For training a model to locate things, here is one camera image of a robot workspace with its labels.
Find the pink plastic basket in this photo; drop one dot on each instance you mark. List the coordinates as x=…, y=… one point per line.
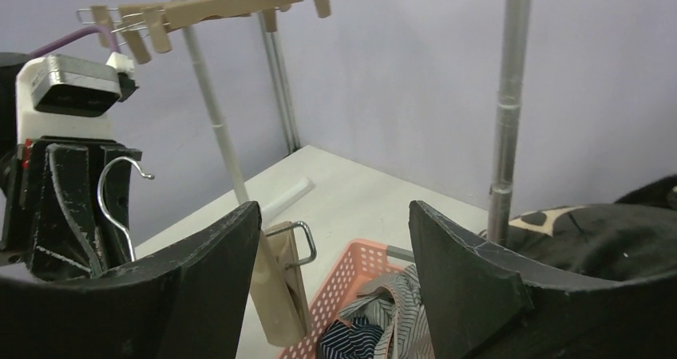
x=361, y=261

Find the wooden hanger of black underwear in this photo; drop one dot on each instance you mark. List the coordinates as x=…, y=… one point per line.
x=277, y=286

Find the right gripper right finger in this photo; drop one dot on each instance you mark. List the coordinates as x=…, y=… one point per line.
x=485, y=301

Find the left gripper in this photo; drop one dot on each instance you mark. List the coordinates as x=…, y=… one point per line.
x=52, y=219

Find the empty wooden clip hanger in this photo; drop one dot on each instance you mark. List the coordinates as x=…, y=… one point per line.
x=128, y=29

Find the black floral blanket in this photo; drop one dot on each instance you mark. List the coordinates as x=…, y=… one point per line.
x=632, y=237

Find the wooden hanger of navy underwear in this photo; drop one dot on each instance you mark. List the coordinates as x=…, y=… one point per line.
x=164, y=17

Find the metal clothes rack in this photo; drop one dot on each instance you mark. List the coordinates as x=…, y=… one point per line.
x=426, y=90

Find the grey striped underwear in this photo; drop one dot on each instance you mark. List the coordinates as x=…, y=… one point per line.
x=393, y=301

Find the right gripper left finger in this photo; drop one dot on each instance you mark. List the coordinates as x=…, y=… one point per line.
x=186, y=300

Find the navy striped underwear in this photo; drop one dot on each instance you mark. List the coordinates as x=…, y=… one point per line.
x=356, y=340

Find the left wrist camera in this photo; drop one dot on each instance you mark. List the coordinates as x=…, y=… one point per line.
x=69, y=97

